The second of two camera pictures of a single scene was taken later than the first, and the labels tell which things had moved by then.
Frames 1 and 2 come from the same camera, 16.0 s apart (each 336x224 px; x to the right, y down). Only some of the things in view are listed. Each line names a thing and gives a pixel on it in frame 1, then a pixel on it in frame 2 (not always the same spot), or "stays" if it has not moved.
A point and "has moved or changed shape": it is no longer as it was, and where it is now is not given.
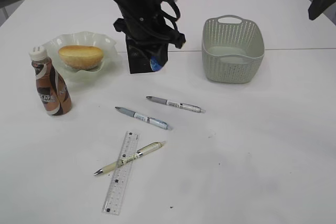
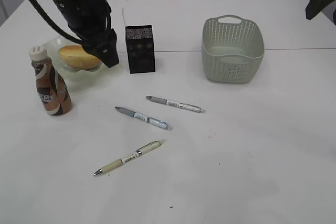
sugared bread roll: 81,57 stays
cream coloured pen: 122,161 stays
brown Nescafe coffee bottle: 55,95 stays
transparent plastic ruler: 115,194 has moved or changed shape
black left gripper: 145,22 → 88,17
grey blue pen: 156,121 stays
